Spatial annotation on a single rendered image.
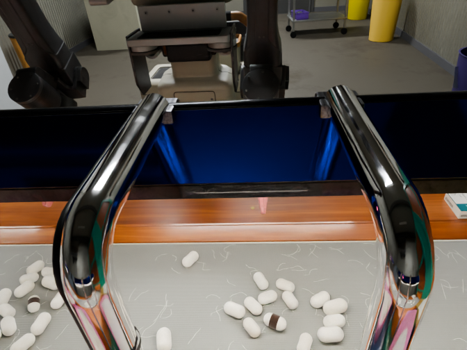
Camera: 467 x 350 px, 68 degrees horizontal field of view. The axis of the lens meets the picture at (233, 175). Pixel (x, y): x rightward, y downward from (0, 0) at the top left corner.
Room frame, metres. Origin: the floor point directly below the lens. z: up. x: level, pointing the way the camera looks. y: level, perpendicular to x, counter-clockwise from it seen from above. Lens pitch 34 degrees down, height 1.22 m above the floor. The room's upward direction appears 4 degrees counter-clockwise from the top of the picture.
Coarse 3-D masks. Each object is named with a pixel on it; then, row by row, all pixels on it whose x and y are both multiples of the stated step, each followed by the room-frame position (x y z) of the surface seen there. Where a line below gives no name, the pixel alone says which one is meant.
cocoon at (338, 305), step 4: (332, 300) 0.32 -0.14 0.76; (336, 300) 0.32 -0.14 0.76; (340, 300) 0.32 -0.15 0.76; (344, 300) 0.32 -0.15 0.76; (324, 304) 0.32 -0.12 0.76; (328, 304) 0.32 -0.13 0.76; (332, 304) 0.32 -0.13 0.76; (336, 304) 0.32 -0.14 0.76; (340, 304) 0.32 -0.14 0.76; (344, 304) 0.32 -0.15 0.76; (324, 308) 0.31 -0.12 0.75; (328, 308) 0.31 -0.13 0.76; (332, 308) 0.31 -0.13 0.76; (336, 308) 0.31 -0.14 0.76; (340, 308) 0.31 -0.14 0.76; (344, 308) 0.31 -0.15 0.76; (328, 312) 0.31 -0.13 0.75; (332, 312) 0.31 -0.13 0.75; (336, 312) 0.31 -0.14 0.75; (340, 312) 0.31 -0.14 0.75
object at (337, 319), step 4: (328, 316) 0.30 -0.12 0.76; (332, 316) 0.30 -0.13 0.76; (336, 316) 0.30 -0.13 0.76; (340, 316) 0.30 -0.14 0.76; (324, 320) 0.30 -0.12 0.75; (328, 320) 0.29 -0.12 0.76; (332, 320) 0.29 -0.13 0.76; (336, 320) 0.29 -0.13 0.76; (340, 320) 0.29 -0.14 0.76; (344, 320) 0.29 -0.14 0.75; (324, 324) 0.29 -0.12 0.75; (328, 324) 0.29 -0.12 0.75; (332, 324) 0.29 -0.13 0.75; (336, 324) 0.29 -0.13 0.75; (340, 324) 0.29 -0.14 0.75; (344, 324) 0.29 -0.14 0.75
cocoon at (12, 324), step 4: (8, 316) 0.34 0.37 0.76; (4, 320) 0.33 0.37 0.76; (8, 320) 0.33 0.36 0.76; (12, 320) 0.33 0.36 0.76; (4, 324) 0.32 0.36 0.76; (8, 324) 0.32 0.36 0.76; (12, 324) 0.33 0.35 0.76; (4, 328) 0.32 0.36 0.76; (8, 328) 0.32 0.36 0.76; (12, 328) 0.32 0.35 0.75; (16, 328) 0.32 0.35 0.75; (4, 332) 0.31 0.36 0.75; (8, 332) 0.32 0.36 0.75; (12, 332) 0.32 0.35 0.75
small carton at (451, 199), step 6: (444, 198) 0.53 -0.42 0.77; (450, 198) 0.51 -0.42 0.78; (456, 198) 0.51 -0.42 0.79; (462, 198) 0.51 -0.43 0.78; (450, 204) 0.51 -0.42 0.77; (456, 204) 0.49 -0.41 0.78; (462, 204) 0.49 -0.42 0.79; (456, 210) 0.49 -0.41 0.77; (462, 210) 0.47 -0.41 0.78; (462, 216) 0.47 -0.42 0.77
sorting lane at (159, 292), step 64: (0, 256) 0.49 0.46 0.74; (128, 256) 0.46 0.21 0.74; (256, 256) 0.44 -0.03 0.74; (320, 256) 0.43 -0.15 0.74; (448, 256) 0.41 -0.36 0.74; (0, 320) 0.35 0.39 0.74; (64, 320) 0.34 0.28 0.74; (192, 320) 0.32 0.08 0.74; (256, 320) 0.31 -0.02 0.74; (320, 320) 0.30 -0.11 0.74; (448, 320) 0.29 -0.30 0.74
